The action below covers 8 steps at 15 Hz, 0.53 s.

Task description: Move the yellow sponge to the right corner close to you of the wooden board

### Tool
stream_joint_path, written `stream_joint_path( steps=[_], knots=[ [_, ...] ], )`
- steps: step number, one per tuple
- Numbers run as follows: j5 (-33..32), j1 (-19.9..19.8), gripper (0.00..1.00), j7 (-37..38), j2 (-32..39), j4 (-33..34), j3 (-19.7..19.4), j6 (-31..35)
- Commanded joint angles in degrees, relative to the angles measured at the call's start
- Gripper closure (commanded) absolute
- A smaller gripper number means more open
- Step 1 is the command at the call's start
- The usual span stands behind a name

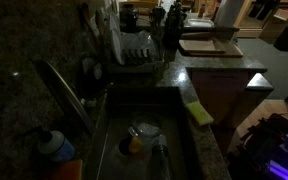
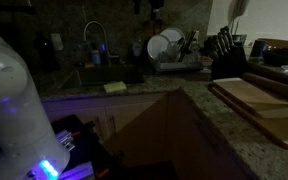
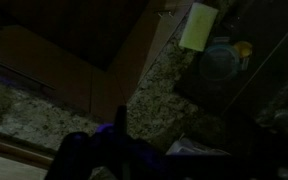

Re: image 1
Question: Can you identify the yellow sponge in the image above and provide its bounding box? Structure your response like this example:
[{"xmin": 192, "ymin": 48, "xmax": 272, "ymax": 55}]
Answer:
[{"xmin": 184, "ymin": 100, "xmax": 215, "ymax": 127}]

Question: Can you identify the small wooden cutting board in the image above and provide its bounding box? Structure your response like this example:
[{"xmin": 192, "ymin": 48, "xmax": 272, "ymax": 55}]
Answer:
[{"xmin": 178, "ymin": 39, "xmax": 227, "ymax": 55}]

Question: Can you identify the large wooden cutting board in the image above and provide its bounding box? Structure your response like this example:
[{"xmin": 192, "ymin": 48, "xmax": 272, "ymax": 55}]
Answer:
[{"xmin": 178, "ymin": 38, "xmax": 245, "ymax": 59}]

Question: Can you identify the white dish rack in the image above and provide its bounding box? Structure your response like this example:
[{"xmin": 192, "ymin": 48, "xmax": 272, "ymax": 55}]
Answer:
[{"xmin": 104, "ymin": 31, "xmax": 165, "ymax": 75}]

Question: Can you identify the clear plastic container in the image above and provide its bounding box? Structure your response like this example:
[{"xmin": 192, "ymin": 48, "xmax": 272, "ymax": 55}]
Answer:
[{"xmin": 121, "ymin": 29, "xmax": 156, "ymax": 52}]

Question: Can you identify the large white plate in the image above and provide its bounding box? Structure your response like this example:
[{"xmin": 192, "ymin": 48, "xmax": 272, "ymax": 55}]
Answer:
[{"xmin": 111, "ymin": 29, "xmax": 126, "ymax": 66}]

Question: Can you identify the small yellow sink item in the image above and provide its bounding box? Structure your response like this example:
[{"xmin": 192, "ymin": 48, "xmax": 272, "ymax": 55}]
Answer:
[{"xmin": 129, "ymin": 136, "xmax": 144, "ymax": 155}]

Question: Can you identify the white cup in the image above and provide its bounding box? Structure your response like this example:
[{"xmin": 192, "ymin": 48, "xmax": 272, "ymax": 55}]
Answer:
[{"xmin": 81, "ymin": 57, "xmax": 96, "ymax": 75}]

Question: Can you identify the dark bottle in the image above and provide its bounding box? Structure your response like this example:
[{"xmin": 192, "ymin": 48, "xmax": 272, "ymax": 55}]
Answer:
[{"xmin": 151, "ymin": 134, "xmax": 172, "ymax": 180}]

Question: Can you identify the black knife block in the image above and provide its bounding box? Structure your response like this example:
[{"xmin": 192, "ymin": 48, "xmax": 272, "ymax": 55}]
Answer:
[{"xmin": 162, "ymin": 0, "xmax": 187, "ymax": 48}]

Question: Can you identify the small white plate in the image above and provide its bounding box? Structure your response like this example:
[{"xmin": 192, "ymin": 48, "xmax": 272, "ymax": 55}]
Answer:
[{"xmin": 108, "ymin": 13, "xmax": 122, "ymax": 34}]

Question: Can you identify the wooden counter cabinet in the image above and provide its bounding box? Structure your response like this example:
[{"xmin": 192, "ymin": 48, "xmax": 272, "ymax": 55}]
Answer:
[{"xmin": 189, "ymin": 69, "xmax": 274, "ymax": 129}]

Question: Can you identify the dark jar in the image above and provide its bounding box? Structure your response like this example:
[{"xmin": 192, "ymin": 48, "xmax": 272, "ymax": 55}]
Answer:
[{"xmin": 119, "ymin": 3, "xmax": 139, "ymax": 33}]

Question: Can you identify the dark utensil holder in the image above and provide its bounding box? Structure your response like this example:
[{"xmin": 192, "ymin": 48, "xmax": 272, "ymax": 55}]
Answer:
[{"xmin": 149, "ymin": 5, "xmax": 167, "ymax": 31}]

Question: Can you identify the metal faucet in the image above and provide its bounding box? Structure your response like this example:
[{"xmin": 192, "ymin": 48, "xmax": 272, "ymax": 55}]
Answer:
[{"xmin": 38, "ymin": 59, "xmax": 97, "ymax": 135}]

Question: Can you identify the metal tray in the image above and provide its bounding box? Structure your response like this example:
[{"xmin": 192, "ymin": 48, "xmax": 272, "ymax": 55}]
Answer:
[{"xmin": 185, "ymin": 18, "xmax": 216, "ymax": 29}]

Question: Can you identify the white soap dispenser bottle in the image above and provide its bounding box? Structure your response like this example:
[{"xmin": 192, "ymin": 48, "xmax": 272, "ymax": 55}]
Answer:
[{"xmin": 23, "ymin": 125, "xmax": 76, "ymax": 163}]

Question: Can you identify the white paper towel roll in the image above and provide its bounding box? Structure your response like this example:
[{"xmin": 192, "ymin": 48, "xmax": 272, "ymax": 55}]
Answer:
[{"xmin": 214, "ymin": 0, "xmax": 245, "ymax": 28}]

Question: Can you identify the dark cart with purple lights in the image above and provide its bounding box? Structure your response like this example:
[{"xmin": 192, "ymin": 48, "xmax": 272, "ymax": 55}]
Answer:
[{"xmin": 226, "ymin": 112, "xmax": 288, "ymax": 180}]

